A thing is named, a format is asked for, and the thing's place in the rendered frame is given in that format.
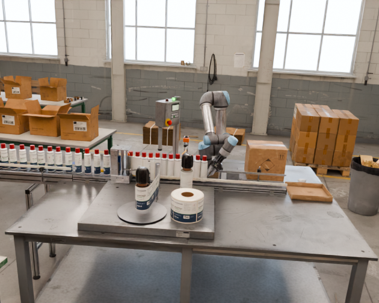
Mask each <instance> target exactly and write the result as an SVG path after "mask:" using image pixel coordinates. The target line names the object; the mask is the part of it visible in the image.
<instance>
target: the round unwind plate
mask: <svg viewBox="0 0 379 303"><path fill-rule="evenodd" d="M117 214H118V216H119V217H120V218H121V219H123V220H125V221H127V222H133V223H138V224H144V223H150V222H155V221H159V220H160V219H162V218H163V217H164V216H165V215H166V214H167V209H166V208H165V207H164V206H163V205H161V204H159V203H156V202H153V203H152V204H151V206H150V207H149V212H148V213H146V214H139V213H136V212H135V201H132V202H129V203H126V204H124V205H122V206H120V207H119V209H118V211H117Z"/></svg>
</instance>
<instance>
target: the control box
mask: <svg viewBox="0 0 379 303"><path fill-rule="evenodd" d="M171 100H172V99H169V100H168V101H169V102H166V101H165V100H159V101H156V105H155V126H159V127H163V128H165V127H170V126H175V125H178V124H179V117H176V118H171V114H172V113H175V112H179V110H178V111H171V105H172V104H175V103H180V102H179V101H178V100H175V101H171ZM169 120H171V121H172V124H171V125H168V124H167V122H168V121H169Z"/></svg>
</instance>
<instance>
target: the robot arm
mask: <svg viewBox="0 0 379 303"><path fill-rule="evenodd" d="M229 104H230V98H229V94H228V92H227V91H208V92H207V93H205V94H204V95H203V96H202V98H201V99H200V109H201V110H202V116H203V123H204V128H205V136H204V137H203V141H202V142H200V143H199V147H198V150H199V155H200V160H201V161H202V158H203V156H204V155H205V156H207V162H208V172H207V176H208V177H209V176H211V175H214V173H215V172H217V171H219V170H220V169H221V167H222V166H223V163H222V161H223V160H224V159H226V158H227V157H228V155H230V152H231V151H232V150H233V148H234V147H235V146H236V144H237V142H238V140H237V139H236V138H235V137H234V136H231V135H230V134H229V133H226V109H227V107H228V105H229ZM212 106H214V109H215V118H216V134H215V131H214V123H213V119H212V112H211V107H212ZM213 156H216V157H215V158H214V159H213V160H212V157H213ZM211 170H212V171H211ZM210 172H211V173H210Z"/></svg>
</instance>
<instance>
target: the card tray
mask: <svg viewBox="0 0 379 303"><path fill-rule="evenodd" d="M285 183H287V184H288V185H287V186H286V188H287V192H288V194H289V196H290V198H291V199H292V200H309V201H327V202H332V201H333V196H332V195H331V193H330V192H329V191H328V189H327V188H326V187H325V186H324V184H323V183H304V182H285Z"/></svg>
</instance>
